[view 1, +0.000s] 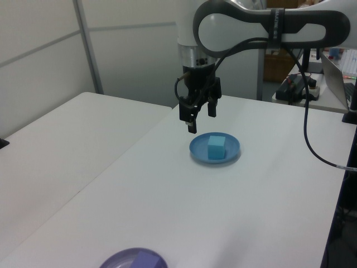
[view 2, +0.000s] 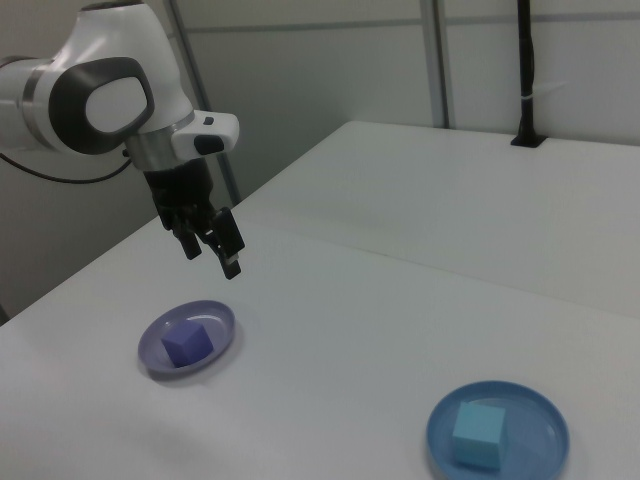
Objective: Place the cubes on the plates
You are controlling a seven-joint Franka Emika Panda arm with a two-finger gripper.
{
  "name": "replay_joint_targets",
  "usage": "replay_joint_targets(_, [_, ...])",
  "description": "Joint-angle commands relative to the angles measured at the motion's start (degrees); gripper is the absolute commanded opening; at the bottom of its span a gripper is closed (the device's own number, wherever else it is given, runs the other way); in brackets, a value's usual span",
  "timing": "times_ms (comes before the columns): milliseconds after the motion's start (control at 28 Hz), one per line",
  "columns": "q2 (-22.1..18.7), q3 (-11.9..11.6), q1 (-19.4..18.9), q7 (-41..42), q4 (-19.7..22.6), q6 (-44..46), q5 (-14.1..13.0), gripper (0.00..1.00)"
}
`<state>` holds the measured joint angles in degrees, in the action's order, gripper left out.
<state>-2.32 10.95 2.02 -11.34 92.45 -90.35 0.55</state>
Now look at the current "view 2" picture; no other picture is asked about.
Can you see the white zip tie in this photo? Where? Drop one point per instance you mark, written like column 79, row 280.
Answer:
column 542, row 90

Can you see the upright grey partition post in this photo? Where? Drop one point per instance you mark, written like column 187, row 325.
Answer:
column 436, row 60

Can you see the black pole with base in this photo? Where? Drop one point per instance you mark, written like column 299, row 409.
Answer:
column 526, row 75

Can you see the cyan foam cube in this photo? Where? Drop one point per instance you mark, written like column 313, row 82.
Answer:
column 477, row 435

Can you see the slanted grey partition post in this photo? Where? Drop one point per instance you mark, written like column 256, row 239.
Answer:
column 192, row 60

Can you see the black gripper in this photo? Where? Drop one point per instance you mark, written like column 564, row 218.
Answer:
column 182, row 192

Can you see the blue plastic plate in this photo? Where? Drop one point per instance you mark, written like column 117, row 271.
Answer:
column 530, row 445

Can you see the lavender plastic plate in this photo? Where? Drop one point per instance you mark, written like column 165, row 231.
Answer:
column 220, row 320

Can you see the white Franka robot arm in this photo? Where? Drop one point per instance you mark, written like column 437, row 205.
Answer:
column 75, row 100

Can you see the purple foam cube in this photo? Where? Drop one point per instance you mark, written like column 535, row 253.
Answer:
column 186, row 345

